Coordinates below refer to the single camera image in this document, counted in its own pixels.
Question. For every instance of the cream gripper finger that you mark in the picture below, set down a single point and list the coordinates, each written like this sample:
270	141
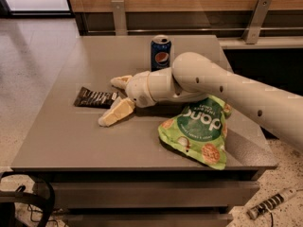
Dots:
121	82
120	109

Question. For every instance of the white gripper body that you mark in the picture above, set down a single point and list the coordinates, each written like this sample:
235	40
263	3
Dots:
139	88

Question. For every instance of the dark chocolate RXBAR wrapper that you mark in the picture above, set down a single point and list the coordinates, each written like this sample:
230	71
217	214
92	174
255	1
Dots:
95	99

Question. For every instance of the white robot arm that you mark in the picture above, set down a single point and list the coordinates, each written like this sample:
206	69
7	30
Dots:
193	77

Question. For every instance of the blue Pepsi soda can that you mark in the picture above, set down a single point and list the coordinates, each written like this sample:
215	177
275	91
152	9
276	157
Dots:
160	52

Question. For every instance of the grey table with drawers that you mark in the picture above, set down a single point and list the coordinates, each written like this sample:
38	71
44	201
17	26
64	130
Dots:
123	176

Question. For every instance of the green Dang chips bag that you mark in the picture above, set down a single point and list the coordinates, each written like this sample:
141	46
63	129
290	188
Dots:
199	131

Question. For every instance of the black chair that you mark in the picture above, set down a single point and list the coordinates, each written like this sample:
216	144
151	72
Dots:
8	199

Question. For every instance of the white power strip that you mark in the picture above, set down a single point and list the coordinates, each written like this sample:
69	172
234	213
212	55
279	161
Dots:
272	203

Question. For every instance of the left metal railing bracket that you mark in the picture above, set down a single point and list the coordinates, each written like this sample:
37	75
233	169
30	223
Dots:
119	16

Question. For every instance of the metal railing bracket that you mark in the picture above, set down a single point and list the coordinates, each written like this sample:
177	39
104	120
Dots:
251	33
119	16

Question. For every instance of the right metal railing bracket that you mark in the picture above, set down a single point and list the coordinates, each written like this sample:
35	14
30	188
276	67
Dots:
251	33

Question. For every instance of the horizontal metal rail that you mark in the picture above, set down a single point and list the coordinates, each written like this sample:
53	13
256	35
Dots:
179	30

